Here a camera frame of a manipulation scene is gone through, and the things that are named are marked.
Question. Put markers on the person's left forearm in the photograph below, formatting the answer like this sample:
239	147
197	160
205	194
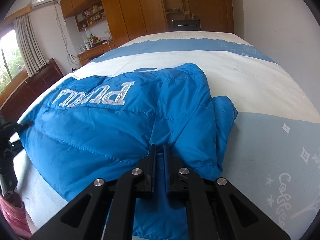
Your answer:
13	217

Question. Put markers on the wooden wardrobe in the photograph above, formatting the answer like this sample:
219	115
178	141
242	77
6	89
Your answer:
135	10

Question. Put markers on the wooden door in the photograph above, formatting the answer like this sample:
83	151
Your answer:
210	5

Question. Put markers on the bed with light blue blanket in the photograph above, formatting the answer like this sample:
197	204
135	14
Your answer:
250	92

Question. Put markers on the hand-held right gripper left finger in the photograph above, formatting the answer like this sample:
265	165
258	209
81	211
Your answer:
150	170

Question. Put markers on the dark wooden headboard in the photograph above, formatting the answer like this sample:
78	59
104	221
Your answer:
37	85

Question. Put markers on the black chair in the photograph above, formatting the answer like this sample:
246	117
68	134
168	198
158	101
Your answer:
186	25

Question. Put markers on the wooden corner shelf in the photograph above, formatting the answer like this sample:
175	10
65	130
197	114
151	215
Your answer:
172	2

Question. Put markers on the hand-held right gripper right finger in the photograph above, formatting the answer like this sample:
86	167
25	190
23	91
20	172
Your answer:
166	170

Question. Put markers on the window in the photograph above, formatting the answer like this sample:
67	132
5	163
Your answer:
11	57

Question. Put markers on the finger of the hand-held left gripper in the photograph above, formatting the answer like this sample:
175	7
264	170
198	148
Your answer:
15	127

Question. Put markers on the blue quilted jacket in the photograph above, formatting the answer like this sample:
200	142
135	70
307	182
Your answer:
100	135

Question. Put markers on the beige curtain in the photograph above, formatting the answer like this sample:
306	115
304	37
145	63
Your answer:
30	45

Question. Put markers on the wooden desk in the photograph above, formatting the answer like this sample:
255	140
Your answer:
95	52

